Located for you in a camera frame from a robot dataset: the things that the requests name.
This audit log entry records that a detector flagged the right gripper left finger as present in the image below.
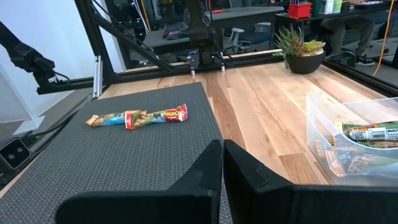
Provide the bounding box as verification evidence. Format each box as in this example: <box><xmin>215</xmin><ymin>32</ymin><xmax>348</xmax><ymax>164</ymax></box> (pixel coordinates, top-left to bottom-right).
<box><xmin>54</xmin><ymin>139</ymin><xmax>224</xmax><ymax>224</ymax></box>

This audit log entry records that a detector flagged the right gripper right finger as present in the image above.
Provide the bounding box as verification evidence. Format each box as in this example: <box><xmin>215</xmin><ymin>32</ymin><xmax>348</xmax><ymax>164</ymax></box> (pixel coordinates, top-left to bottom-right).
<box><xmin>223</xmin><ymin>139</ymin><xmax>398</xmax><ymax>224</ymax></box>

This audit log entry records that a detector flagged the red-ended Chewy granola bar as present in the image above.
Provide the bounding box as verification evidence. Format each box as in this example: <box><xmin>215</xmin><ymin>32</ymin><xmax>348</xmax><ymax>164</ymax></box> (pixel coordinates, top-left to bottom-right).
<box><xmin>124</xmin><ymin>103</ymin><xmax>189</xmax><ymax>131</ymax></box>

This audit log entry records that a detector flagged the black jointed mount arm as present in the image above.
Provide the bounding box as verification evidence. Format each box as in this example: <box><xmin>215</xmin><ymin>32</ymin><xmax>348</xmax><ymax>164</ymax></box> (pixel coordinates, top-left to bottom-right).
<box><xmin>0</xmin><ymin>21</ymin><xmax>71</xmax><ymax>94</ymax></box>

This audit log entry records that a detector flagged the dark grey woven placemat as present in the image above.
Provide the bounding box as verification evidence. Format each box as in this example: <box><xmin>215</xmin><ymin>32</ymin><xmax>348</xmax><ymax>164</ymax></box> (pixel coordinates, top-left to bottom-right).
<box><xmin>0</xmin><ymin>82</ymin><xmax>234</xmax><ymax>224</ymax></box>

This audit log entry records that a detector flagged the clear plastic storage bin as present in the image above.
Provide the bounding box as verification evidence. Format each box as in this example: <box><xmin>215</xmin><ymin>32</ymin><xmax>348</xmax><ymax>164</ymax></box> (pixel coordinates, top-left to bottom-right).
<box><xmin>306</xmin><ymin>91</ymin><xmax>398</xmax><ymax>187</ymax></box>

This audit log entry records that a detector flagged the potted succulent plant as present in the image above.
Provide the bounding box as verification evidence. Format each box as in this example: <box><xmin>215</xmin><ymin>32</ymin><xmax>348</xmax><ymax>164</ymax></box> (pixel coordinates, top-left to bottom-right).
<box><xmin>274</xmin><ymin>24</ymin><xmax>326</xmax><ymax>75</ymax></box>

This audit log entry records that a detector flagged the dark grey desk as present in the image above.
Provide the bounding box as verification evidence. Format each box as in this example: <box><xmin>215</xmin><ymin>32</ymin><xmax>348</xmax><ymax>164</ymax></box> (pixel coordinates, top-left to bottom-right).
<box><xmin>144</xmin><ymin>27</ymin><xmax>194</xmax><ymax>49</ymax></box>
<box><xmin>211</xmin><ymin>6</ymin><xmax>284</xmax><ymax>23</ymax></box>

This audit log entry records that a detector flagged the black computer mouse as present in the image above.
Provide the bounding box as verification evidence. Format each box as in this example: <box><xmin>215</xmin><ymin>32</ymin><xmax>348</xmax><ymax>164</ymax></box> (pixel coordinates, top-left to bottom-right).
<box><xmin>166</xmin><ymin>29</ymin><xmax>190</xmax><ymax>41</ymax></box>

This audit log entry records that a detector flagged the white office chair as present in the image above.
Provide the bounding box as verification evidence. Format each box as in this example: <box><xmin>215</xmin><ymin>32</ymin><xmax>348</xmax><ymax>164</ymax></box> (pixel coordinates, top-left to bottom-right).
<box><xmin>223</xmin><ymin>21</ymin><xmax>271</xmax><ymax>55</ymax></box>

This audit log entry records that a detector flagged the black keyboard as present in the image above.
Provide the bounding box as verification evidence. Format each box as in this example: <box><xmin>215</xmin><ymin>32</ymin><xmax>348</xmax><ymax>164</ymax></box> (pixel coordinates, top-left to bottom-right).
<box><xmin>353</xmin><ymin>0</ymin><xmax>385</xmax><ymax>6</ymax></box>
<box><xmin>161</xmin><ymin>21</ymin><xmax>188</xmax><ymax>34</ymax></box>

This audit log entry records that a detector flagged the person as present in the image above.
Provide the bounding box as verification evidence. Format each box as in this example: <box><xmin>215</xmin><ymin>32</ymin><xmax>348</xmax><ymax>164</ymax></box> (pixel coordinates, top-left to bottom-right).
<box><xmin>320</xmin><ymin>0</ymin><xmax>379</xmax><ymax>67</ymax></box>

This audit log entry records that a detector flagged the black office desk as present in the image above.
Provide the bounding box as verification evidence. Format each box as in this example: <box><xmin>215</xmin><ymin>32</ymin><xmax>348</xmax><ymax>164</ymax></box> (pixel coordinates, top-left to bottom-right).
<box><xmin>275</xmin><ymin>1</ymin><xmax>398</xmax><ymax>24</ymax></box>

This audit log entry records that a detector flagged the red desk organiser box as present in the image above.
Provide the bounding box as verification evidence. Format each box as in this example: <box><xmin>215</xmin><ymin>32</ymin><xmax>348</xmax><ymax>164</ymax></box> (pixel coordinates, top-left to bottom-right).
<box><xmin>287</xmin><ymin>1</ymin><xmax>313</xmax><ymax>19</ymax></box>

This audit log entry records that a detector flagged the white carton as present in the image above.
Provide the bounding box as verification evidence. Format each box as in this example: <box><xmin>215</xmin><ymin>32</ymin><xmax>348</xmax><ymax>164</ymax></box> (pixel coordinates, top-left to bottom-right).
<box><xmin>322</xmin><ymin>0</ymin><xmax>335</xmax><ymax>15</ymax></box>

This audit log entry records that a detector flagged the silver aluminium bracket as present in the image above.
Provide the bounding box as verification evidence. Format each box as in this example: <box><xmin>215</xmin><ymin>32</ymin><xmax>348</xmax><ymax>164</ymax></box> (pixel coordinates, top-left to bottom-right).
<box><xmin>92</xmin><ymin>55</ymin><xmax>103</xmax><ymax>99</ymax></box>

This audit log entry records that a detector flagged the black two-lens camera box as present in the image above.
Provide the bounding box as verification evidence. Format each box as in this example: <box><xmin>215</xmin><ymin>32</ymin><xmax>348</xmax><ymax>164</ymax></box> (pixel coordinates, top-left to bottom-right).
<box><xmin>0</xmin><ymin>138</ymin><xmax>32</xmax><ymax>170</ymax></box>

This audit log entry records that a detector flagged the black aluminium table frame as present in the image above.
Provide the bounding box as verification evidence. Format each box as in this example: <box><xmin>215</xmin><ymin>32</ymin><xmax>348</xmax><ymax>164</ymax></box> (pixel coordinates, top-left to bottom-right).
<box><xmin>35</xmin><ymin>0</ymin><xmax>398</xmax><ymax>97</ymax></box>

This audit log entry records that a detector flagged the yellow extension cable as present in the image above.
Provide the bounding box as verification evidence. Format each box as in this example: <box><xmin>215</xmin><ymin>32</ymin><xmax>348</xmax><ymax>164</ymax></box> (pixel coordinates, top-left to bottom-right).
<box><xmin>372</xmin><ymin>0</ymin><xmax>396</xmax><ymax>77</ymax></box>

